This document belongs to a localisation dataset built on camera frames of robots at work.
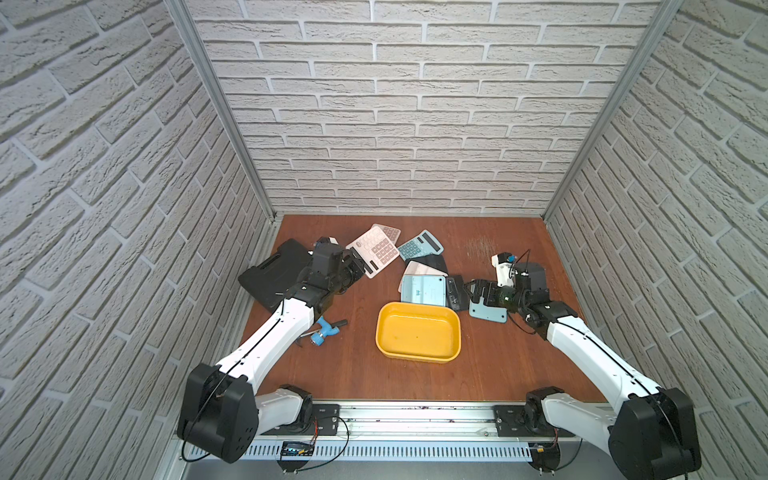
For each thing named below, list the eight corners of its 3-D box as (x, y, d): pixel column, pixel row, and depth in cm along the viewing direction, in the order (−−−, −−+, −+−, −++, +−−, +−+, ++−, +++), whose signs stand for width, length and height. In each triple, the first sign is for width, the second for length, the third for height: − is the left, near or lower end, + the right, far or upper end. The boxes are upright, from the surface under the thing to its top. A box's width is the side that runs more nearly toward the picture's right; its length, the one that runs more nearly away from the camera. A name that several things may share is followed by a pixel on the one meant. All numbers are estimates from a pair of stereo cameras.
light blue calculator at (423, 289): (400, 309, 95) (401, 299, 89) (400, 285, 101) (400, 274, 95) (444, 309, 95) (447, 299, 90) (441, 285, 101) (444, 274, 95)
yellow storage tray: (376, 364, 85) (375, 357, 80) (378, 310, 95) (377, 301, 91) (461, 365, 85) (466, 357, 80) (454, 310, 96) (457, 301, 91)
